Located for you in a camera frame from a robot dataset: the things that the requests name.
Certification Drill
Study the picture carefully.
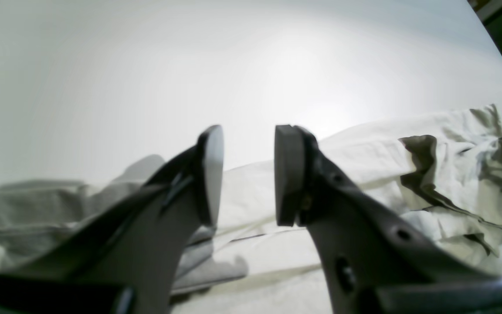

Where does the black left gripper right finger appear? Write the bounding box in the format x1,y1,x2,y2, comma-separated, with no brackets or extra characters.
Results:
274,125,502,314

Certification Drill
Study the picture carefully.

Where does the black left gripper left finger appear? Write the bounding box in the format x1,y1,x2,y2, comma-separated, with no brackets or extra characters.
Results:
0,125,224,314

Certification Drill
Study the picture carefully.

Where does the beige T-shirt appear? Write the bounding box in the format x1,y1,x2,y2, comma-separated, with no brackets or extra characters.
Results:
0,125,502,314

